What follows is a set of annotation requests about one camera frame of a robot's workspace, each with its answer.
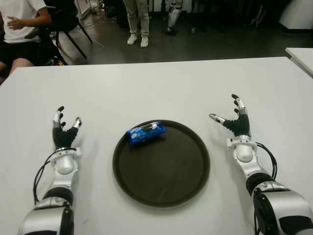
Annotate yellow black floor object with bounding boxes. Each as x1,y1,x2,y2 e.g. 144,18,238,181
50,57,68,66

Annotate grey metal folding stand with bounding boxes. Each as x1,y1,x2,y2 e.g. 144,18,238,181
244,4,267,27

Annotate white floor cable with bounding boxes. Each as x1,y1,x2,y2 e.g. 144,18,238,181
84,21,105,58

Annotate white side table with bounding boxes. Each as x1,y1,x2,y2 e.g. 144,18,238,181
285,47,313,80

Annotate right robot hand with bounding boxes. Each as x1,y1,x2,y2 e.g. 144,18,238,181
208,94,251,138

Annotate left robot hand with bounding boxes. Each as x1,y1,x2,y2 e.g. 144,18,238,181
52,106,83,150

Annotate white panel cart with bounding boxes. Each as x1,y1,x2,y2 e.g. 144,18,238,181
75,0,90,19

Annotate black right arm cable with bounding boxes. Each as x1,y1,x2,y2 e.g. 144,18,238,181
253,141,278,235

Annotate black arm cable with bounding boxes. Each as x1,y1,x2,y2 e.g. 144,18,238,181
253,141,278,235
33,148,76,204

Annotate seated person white shirt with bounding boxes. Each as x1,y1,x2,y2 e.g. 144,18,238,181
0,0,53,74

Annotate white humanoid robot legs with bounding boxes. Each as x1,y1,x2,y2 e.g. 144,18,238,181
164,0,184,36

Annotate blue Oreo packet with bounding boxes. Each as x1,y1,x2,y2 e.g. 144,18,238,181
126,120,168,147

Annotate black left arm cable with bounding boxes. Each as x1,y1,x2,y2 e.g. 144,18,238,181
33,148,76,204

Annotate standing person beige trousers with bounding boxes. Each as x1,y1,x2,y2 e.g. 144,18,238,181
122,0,150,48

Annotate white cabinet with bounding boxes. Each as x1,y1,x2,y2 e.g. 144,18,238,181
278,0,313,32

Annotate black chair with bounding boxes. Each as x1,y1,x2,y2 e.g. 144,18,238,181
24,0,93,66

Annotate round dark brown tray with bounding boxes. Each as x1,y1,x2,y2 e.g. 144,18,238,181
112,119,211,209

